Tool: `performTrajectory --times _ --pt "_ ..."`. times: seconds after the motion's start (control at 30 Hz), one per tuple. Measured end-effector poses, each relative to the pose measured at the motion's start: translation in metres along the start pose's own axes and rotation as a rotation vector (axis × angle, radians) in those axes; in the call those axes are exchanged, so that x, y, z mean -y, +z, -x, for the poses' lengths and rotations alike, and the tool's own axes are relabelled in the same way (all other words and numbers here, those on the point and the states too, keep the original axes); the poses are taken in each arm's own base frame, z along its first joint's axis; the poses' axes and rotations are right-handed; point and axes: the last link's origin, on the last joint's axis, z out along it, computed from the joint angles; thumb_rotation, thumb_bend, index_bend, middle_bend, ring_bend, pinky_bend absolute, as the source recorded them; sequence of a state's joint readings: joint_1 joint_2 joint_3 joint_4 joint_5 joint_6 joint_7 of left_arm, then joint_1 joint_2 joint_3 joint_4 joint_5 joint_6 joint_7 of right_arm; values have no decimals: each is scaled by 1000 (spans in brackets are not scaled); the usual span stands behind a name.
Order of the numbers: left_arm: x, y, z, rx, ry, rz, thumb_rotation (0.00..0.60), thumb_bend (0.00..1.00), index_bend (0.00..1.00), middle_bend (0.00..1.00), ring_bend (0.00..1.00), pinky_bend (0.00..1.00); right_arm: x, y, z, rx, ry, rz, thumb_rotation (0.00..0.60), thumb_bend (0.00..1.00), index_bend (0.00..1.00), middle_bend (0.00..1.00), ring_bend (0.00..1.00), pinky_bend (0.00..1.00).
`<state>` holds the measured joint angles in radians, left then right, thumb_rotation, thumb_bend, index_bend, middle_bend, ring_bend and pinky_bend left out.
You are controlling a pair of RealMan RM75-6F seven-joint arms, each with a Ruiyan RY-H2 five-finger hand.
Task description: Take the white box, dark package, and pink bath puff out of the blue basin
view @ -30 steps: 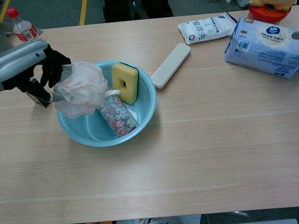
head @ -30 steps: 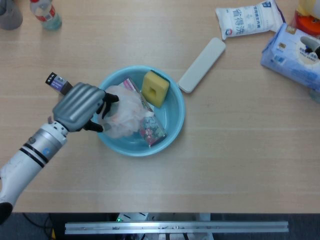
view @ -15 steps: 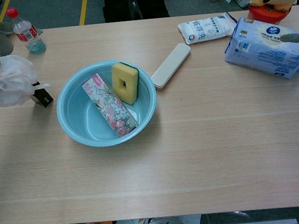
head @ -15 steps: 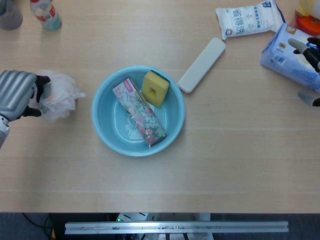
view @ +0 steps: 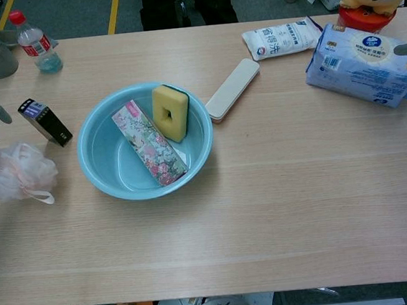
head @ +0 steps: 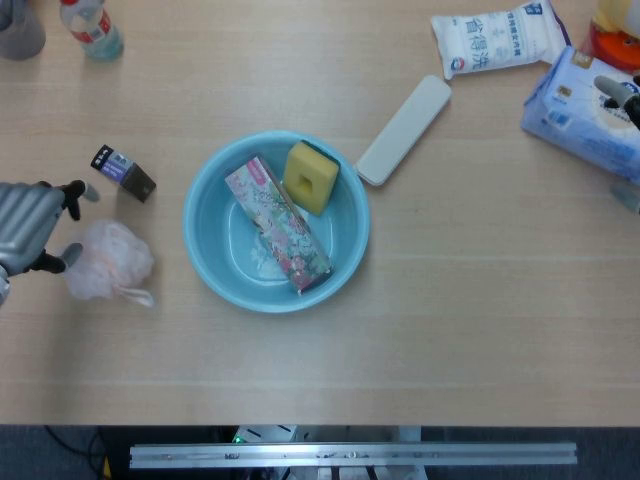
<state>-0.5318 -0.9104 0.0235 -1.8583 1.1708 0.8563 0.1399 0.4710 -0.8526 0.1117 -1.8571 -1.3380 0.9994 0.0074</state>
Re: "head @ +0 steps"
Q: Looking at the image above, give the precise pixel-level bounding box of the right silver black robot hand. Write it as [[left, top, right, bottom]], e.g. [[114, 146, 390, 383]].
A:
[[593, 74, 640, 214]]

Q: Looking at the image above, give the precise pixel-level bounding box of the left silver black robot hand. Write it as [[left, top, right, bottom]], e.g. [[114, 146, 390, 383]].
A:
[[0, 179, 101, 276]]

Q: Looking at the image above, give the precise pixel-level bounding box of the pink mesh bath ball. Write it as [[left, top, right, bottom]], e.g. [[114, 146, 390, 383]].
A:
[[64, 218, 157, 309]]

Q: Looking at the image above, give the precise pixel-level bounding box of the small black purple box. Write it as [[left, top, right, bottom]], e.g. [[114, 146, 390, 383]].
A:
[[89, 144, 157, 204]]

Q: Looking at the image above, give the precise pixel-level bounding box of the long white plastic case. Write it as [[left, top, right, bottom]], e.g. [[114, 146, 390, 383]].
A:
[[352, 74, 453, 189]]

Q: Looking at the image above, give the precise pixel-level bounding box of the light blue plastic basin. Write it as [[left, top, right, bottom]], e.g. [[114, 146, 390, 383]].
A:
[[182, 130, 371, 315]]

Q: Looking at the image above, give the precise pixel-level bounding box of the red round container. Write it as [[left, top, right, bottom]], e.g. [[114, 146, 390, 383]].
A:
[[587, 22, 640, 76]]

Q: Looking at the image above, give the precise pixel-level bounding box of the blue tissue pack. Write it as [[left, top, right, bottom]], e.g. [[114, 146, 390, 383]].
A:
[[521, 45, 640, 186]]

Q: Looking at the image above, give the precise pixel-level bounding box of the yellow plush toy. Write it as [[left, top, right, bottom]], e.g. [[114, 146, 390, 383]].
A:
[[594, 0, 640, 34]]

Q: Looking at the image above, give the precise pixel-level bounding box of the white washing powder bag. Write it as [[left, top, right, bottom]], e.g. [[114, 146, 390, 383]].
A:
[[430, 0, 571, 81]]

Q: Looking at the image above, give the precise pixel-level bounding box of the clear bottle with red cap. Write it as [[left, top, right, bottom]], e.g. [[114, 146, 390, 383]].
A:
[[59, 0, 125, 62]]

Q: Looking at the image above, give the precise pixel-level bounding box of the floral toothpaste box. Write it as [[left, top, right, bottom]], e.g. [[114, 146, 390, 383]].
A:
[[223, 153, 335, 296]]

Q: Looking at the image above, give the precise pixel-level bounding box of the yellow sponge with green back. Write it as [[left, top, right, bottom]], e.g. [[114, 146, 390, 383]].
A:
[[282, 140, 341, 217]]

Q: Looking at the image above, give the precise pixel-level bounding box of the black floor cable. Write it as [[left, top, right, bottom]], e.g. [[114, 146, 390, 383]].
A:
[[44, 425, 109, 480]]

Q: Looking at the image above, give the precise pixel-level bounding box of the aluminium rail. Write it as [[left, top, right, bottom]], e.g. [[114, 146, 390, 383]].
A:
[[128, 442, 578, 470]]

